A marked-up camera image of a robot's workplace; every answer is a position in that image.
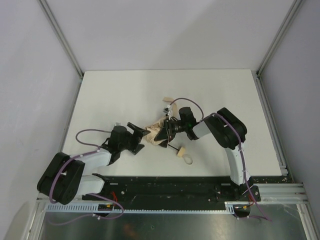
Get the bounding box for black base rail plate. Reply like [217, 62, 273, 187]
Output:
[82, 174, 261, 211]

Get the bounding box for right aluminium frame post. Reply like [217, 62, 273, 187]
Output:
[257, 0, 306, 75]

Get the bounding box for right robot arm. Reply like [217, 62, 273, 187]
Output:
[153, 107, 250, 186]

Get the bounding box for grey slotted cable duct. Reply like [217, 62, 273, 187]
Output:
[46, 202, 237, 215]

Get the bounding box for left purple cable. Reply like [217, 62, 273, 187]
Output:
[48, 128, 114, 204]

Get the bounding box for beige folding umbrella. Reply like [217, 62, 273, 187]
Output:
[143, 95, 194, 166]

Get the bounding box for left aluminium frame post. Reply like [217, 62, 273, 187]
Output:
[37, 0, 84, 77]

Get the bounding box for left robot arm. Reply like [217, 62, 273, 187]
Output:
[36, 122, 150, 205]

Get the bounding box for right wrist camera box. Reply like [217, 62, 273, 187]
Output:
[163, 104, 173, 119]

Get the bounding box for aluminium frame post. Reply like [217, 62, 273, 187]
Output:
[257, 0, 306, 75]
[37, 0, 84, 77]

